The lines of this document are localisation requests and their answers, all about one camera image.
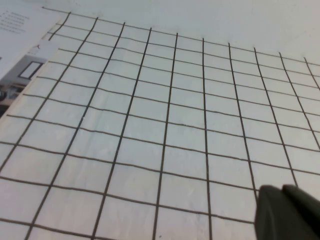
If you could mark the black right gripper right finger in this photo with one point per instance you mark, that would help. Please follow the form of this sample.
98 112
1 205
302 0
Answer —
307 212

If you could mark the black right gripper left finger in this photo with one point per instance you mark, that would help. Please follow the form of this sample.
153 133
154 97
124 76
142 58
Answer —
270 215

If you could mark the white product catalog book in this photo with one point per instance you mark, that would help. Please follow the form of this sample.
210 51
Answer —
15 42

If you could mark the white black-grid tablecloth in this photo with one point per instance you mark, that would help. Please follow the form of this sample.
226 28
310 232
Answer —
175 130

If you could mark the closed brochure with office photo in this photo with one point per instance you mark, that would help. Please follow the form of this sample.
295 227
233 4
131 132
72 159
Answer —
27 72

